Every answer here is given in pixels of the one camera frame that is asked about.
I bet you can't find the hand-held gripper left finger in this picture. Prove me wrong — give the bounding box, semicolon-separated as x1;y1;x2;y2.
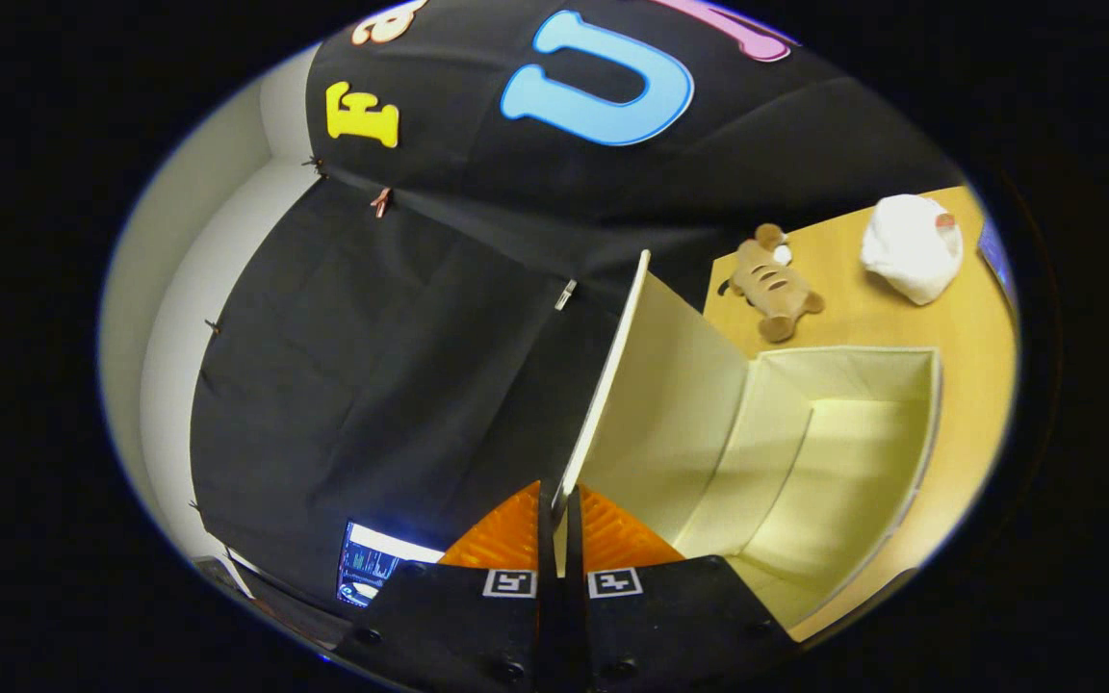
331;479;561;693

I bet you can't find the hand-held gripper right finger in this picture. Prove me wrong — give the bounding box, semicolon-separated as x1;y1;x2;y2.
564;484;798;693

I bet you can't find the grey fabric storage box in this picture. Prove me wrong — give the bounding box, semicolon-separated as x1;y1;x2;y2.
553;250;944;632

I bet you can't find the computer monitor screen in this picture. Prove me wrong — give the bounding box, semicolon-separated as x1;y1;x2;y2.
337;520;447;609

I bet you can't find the brown plush toy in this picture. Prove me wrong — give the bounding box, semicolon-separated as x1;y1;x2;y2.
718;223;827;345

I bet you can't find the white plush toy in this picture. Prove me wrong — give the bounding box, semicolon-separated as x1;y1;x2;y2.
860;193;967;307

